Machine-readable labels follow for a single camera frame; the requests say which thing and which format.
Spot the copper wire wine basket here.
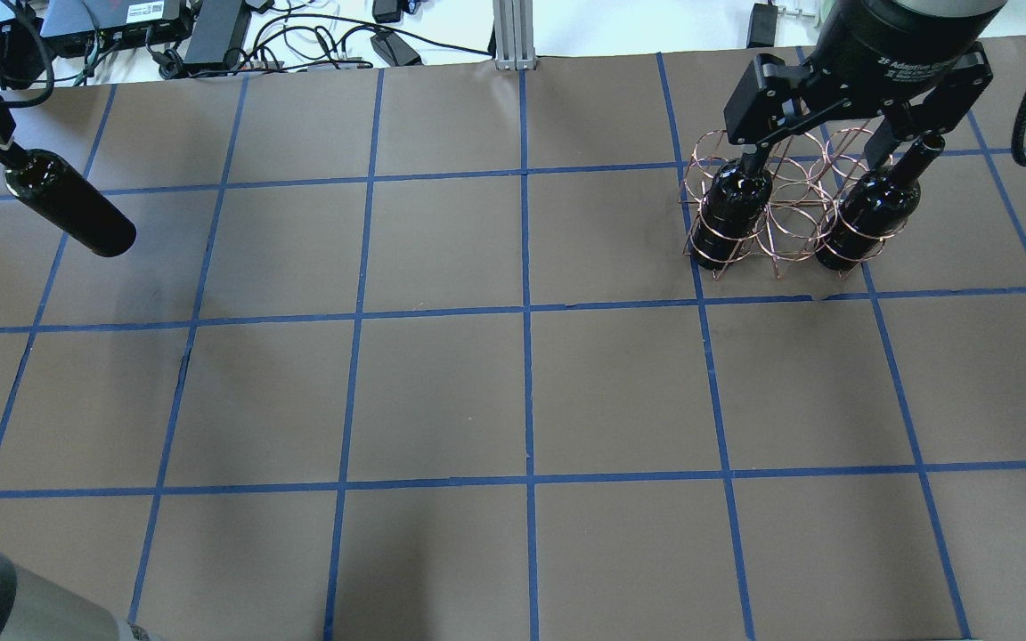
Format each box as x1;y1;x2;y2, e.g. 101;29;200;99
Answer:
680;120;877;280

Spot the dark wine bottle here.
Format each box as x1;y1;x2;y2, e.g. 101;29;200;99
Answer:
0;143;137;258
815;133;946;273

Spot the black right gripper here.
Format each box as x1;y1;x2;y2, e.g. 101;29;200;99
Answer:
723;1;994;181

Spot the dark wine bottle in basket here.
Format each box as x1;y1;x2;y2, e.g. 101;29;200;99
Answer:
815;133;946;273

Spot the aluminium frame post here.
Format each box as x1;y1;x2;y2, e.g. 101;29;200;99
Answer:
494;0;538;70

